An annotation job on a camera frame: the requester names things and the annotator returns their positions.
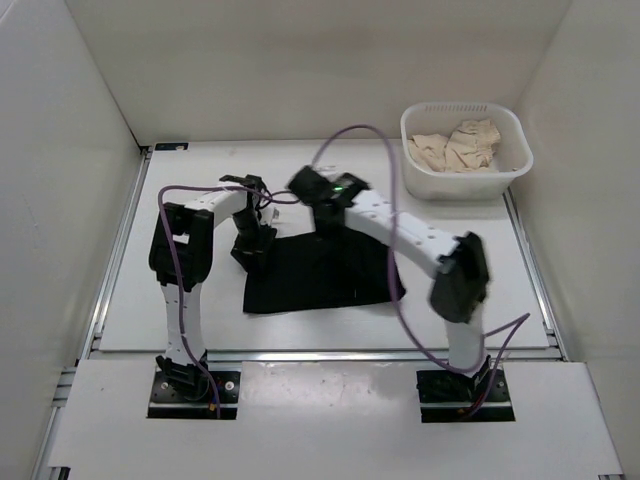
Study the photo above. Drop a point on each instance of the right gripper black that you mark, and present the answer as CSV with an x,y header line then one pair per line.
x,y
326,233

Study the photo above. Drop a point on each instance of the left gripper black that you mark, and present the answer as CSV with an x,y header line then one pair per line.
x,y
259,247

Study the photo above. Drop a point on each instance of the black trousers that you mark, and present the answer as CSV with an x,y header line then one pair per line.
x,y
306,272

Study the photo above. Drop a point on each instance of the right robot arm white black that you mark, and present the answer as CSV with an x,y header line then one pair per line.
x,y
456,264

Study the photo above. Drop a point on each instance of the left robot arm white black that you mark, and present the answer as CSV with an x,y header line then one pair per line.
x,y
181,256

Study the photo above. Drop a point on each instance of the beige trousers in basket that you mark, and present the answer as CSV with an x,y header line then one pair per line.
x,y
469,149

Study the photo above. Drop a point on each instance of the black label sticker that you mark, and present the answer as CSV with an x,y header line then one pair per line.
x,y
171,146

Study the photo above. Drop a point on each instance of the white plastic basket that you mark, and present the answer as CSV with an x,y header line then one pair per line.
x,y
512,159

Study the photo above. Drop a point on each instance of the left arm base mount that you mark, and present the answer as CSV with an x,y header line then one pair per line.
x,y
171,399

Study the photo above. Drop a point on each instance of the aluminium frame rail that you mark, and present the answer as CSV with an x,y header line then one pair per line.
x,y
325,394

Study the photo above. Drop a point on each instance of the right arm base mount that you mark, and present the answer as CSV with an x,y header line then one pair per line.
x,y
445,397

